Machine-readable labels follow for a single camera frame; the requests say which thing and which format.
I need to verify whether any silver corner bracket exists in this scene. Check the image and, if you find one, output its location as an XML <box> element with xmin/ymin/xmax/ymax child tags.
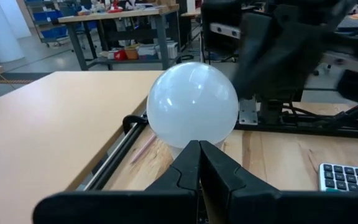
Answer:
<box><xmin>238</xmin><ymin>96</ymin><xmax>259</xmax><ymax>126</ymax></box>

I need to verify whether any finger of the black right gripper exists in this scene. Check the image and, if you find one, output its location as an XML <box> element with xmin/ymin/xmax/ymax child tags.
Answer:
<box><xmin>233</xmin><ymin>14</ymin><xmax>276</xmax><ymax>97</ymax></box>

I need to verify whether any tan laminate side table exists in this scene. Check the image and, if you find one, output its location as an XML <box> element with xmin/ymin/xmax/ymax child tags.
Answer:
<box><xmin>0</xmin><ymin>70</ymin><xmax>165</xmax><ymax>224</ymax></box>

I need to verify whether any shelf with blue bins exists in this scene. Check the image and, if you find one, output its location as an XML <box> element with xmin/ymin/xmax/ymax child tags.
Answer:
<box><xmin>25</xmin><ymin>0</ymin><xmax>74</xmax><ymax>47</ymax></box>

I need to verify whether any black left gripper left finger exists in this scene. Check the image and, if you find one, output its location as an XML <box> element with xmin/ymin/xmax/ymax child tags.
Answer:
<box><xmin>145</xmin><ymin>139</ymin><xmax>201</xmax><ymax>192</ymax></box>

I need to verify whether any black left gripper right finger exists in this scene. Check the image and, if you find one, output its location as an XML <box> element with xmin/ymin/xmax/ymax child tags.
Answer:
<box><xmin>199</xmin><ymin>139</ymin><xmax>280</xmax><ymax>224</ymax></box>

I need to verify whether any black equipment stand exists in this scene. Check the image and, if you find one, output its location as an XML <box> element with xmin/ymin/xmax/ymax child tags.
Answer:
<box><xmin>201</xmin><ymin>0</ymin><xmax>358</xmax><ymax>78</ymax></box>

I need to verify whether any white round pillar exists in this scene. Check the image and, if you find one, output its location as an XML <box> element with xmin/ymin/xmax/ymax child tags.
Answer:
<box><xmin>0</xmin><ymin>0</ymin><xmax>32</xmax><ymax>65</ymax></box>

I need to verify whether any pink pencil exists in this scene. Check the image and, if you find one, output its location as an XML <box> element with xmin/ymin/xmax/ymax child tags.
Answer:
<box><xmin>130</xmin><ymin>133</ymin><xmax>157</xmax><ymax>165</ymax></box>

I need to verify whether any white box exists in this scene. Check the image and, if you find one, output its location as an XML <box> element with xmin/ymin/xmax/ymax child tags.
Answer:
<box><xmin>154</xmin><ymin>42</ymin><xmax>179</xmax><ymax>60</ymax></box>

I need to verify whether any grey desk calculator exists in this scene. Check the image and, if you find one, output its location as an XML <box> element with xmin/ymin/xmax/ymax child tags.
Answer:
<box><xmin>318</xmin><ymin>162</ymin><xmax>358</xmax><ymax>193</ymax></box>

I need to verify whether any red container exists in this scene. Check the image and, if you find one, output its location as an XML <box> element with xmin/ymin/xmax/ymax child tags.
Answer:
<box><xmin>113</xmin><ymin>49</ymin><xmax>129</xmax><ymax>62</ymax></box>

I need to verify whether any wooden top workbench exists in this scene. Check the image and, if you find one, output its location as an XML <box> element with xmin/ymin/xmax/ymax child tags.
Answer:
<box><xmin>57</xmin><ymin>3</ymin><xmax>180</xmax><ymax>72</ymax></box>

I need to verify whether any white frosted lightbulb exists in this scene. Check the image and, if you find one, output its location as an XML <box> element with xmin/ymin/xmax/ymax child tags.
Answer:
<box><xmin>146</xmin><ymin>61</ymin><xmax>239</xmax><ymax>159</ymax></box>

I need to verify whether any orange basket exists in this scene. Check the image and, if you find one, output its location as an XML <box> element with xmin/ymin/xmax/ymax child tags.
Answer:
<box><xmin>124</xmin><ymin>45</ymin><xmax>140</xmax><ymax>61</ymax></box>

